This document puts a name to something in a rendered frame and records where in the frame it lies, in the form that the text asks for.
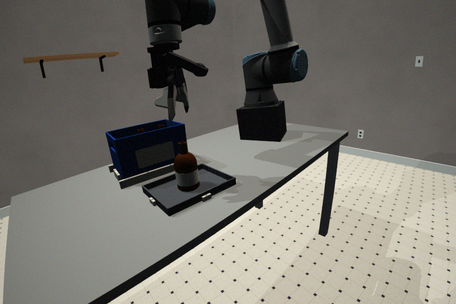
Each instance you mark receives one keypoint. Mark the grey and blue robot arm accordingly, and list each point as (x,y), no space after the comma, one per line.
(284,62)

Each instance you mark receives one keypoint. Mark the brown glass bottle with white label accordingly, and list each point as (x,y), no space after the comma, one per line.
(186,169)

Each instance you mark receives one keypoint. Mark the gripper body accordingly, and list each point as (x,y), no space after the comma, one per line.
(158,76)

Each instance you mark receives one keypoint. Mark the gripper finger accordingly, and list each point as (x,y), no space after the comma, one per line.
(182,95)
(168,98)

